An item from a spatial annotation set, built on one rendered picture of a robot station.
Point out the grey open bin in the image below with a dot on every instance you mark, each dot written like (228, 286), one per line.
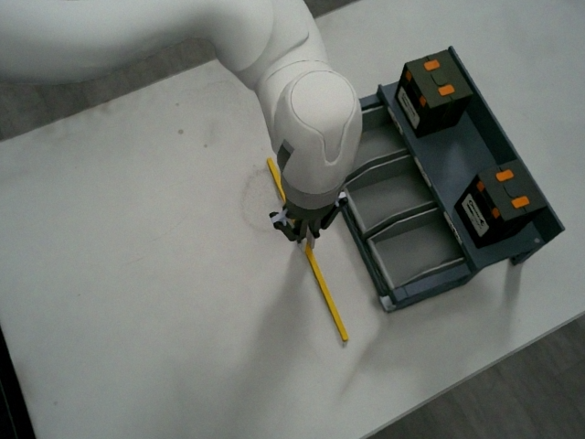
(414, 246)
(385, 190)
(380, 142)

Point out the dark green case with orange latches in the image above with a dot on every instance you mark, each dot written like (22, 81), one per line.
(432, 93)

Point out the dark grey tool case with orange latches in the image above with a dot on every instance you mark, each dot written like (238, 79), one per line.
(498, 203)

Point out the yellow bar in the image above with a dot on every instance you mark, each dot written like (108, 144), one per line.
(313, 263)

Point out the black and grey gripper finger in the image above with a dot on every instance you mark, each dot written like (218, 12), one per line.
(280, 222)
(323, 223)

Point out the dark grey bin rack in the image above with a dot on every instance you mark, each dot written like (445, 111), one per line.
(453, 157)

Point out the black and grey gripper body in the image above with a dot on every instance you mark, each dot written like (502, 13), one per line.
(307, 214)

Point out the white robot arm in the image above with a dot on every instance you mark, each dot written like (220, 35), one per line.
(314, 124)

